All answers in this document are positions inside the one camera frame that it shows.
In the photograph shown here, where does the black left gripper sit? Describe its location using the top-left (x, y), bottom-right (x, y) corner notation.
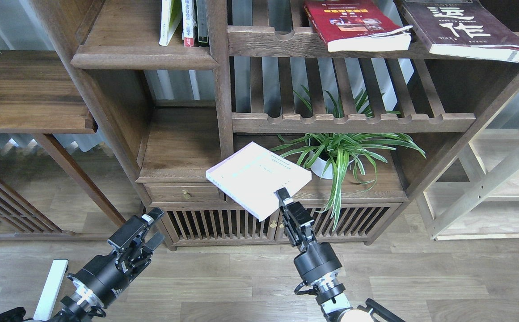
top-left (68, 208), bottom-right (165, 308)

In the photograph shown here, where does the green spider plant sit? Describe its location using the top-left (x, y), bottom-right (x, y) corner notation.
top-left (262, 85), bottom-right (426, 232)

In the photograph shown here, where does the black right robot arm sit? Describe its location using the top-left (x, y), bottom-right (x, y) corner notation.
top-left (275, 188), bottom-right (402, 322)

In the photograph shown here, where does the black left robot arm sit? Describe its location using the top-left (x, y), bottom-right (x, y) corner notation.
top-left (0, 208), bottom-right (165, 322)

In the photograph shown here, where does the white stand leg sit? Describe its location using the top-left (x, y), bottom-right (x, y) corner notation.
top-left (33, 258), bottom-right (69, 321)

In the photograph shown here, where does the white lavender paperback book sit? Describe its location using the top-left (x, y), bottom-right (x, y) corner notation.
top-left (206, 141), bottom-right (312, 221)

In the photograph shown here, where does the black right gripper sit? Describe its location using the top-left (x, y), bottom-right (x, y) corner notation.
top-left (275, 188), bottom-right (342, 287)

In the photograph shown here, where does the dark wooden side table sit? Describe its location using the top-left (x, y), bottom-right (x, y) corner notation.
top-left (0, 50), bottom-right (145, 242)

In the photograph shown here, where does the red paperback book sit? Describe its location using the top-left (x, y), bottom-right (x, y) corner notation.
top-left (304, 0), bottom-right (412, 52)

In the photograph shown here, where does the white plant pot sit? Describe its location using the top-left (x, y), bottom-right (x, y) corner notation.
top-left (310, 154), bottom-right (333, 179)

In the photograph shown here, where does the dark brown book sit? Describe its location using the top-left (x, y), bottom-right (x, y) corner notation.
top-left (398, 0), bottom-right (519, 63)

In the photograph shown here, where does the dark wooden bookshelf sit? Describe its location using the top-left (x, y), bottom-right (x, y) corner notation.
top-left (30, 0), bottom-right (519, 250)

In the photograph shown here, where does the white green upright book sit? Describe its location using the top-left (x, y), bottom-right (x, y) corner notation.
top-left (159, 0), bottom-right (182, 46)

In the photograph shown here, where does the light wooden shelf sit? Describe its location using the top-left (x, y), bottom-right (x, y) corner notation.
top-left (417, 126), bottom-right (519, 240)

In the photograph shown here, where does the red white upright book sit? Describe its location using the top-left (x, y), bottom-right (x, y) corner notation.
top-left (181, 0), bottom-right (197, 47)

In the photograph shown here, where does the black upright book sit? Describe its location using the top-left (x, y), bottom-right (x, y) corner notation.
top-left (195, 0), bottom-right (210, 47)

